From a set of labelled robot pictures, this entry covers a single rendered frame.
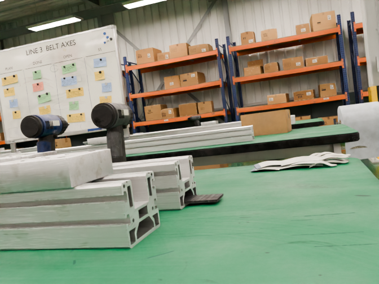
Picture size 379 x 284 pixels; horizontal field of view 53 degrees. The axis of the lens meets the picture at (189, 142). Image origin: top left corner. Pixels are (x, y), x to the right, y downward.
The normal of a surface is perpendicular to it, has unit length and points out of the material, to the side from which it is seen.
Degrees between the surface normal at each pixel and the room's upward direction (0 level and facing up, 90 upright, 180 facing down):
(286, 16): 90
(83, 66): 90
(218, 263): 0
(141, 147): 90
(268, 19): 90
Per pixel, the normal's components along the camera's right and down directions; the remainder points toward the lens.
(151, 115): -0.29, 0.10
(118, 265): -0.13, -0.99
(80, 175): 0.94, -0.11
